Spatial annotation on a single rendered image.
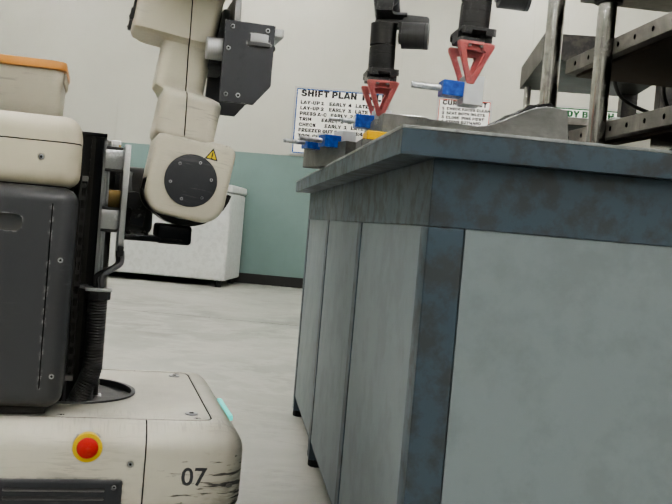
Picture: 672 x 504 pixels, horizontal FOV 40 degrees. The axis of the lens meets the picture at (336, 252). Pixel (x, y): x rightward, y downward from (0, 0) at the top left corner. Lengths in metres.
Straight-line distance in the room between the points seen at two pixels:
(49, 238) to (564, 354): 0.90
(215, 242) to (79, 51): 2.61
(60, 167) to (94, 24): 8.20
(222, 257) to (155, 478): 6.77
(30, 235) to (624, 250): 0.98
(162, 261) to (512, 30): 4.01
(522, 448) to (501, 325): 0.17
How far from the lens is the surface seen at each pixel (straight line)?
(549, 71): 3.30
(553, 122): 1.92
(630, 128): 2.75
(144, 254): 8.60
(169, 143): 1.85
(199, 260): 8.47
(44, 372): 1.71
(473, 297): 1.25
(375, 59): 2.03
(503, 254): 1.26
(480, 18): 1.78
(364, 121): 2.01
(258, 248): 9.23
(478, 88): 1.76
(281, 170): 9.21
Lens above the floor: 0.66
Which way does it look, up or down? 2 degrees down
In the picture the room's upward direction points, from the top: 5 degrees clockwise
